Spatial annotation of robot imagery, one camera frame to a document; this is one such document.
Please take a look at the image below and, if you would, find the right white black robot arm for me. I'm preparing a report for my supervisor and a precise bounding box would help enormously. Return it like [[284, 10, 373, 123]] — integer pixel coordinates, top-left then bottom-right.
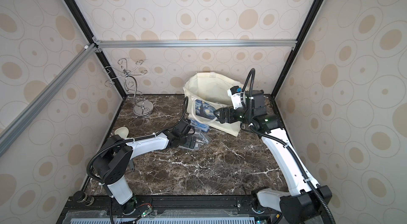
[[214, 68, 335, 224]]

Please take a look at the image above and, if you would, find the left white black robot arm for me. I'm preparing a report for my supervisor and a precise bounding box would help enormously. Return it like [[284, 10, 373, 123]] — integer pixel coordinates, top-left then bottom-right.
[[86, 97, 195, 206]]

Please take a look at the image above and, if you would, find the horizontal aluminium rail back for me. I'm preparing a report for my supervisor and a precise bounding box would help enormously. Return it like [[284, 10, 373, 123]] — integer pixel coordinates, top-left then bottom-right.
[[95, 39, 297, 48]]

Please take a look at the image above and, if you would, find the aluminium rail left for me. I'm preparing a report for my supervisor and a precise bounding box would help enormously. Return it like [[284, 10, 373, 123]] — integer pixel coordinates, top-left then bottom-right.
[[1, 43, 96, 155]]

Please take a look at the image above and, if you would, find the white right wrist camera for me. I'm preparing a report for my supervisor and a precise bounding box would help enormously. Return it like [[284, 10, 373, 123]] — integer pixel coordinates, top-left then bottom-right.
[[227, 86, 245, 110]]

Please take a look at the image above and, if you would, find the cream spoon grey handle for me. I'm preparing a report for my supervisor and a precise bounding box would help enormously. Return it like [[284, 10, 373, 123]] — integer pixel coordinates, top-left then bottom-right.
[[114, 127, 129, 139]]

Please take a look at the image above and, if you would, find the cream canvas starry-night tote bag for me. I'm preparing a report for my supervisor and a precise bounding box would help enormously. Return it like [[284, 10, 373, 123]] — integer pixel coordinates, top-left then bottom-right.
[[183, 72, 243, 137]]

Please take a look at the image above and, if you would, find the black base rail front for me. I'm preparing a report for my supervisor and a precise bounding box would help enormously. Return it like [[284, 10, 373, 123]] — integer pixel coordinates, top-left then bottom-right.
[[57, 195, 270, 224]]

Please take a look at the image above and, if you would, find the chrome wire jewelry stand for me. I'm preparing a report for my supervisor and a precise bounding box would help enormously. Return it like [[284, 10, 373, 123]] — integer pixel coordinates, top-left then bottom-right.
[[103, 58, 154, 117]]

